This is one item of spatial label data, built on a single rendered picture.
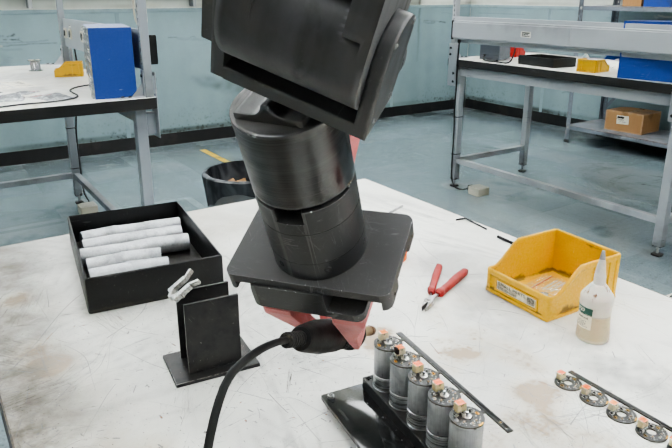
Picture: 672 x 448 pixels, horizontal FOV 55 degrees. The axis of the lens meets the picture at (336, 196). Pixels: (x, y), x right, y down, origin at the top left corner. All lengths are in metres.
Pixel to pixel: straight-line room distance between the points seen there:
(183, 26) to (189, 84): 0.43
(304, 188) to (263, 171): 0.02
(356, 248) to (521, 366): 0.34
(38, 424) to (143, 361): 0.12
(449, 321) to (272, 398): 0.23
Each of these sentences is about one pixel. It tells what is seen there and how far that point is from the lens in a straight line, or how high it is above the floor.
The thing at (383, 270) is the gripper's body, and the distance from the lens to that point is 0.37.
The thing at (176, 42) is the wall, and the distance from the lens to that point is 4.98.
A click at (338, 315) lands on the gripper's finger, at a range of 0.38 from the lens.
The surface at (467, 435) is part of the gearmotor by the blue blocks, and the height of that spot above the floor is 0.81.
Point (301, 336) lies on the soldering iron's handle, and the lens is 0.37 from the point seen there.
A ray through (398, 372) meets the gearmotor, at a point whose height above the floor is 0.81.
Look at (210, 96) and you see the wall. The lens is 5.12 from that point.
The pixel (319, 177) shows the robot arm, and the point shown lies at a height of 1.01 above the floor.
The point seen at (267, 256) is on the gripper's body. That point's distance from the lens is 0.39.
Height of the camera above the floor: 1.10
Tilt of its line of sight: 18 degrees down
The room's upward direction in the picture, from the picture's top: straight up
